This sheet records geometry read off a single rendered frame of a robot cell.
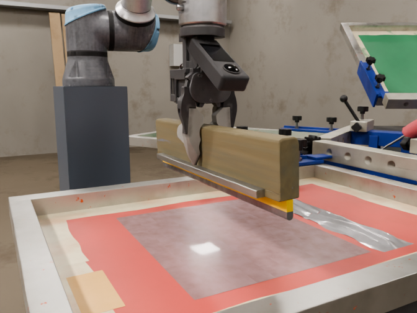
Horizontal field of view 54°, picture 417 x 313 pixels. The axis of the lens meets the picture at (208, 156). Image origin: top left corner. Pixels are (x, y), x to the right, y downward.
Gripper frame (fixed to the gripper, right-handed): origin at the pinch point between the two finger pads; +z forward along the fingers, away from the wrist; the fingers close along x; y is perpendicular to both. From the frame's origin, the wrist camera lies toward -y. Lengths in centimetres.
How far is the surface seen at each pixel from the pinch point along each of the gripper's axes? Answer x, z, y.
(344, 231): -21.4, 13.3, -9.3
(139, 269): 14.0, 13.7, -6.3
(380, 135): -90, 6, 40
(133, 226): 9.5, 13.7, 10.9
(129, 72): -206, -31, 702
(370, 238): -21.9, 13.0, -14.4
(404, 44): -175, -33, 98
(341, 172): -46.1, 10.5, 15.6
